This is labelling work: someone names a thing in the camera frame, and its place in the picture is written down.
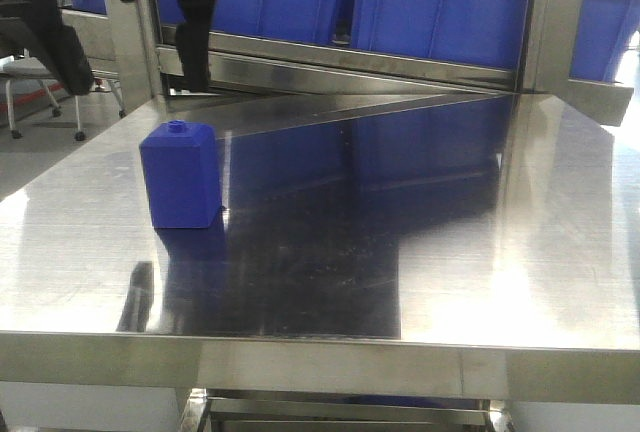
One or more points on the stainless steel shelf rack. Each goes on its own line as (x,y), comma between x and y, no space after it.
(129,42)

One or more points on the grey office chair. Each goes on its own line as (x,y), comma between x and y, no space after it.
(32,69)

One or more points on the right upper blue bin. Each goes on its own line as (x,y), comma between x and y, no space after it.
(489,32)

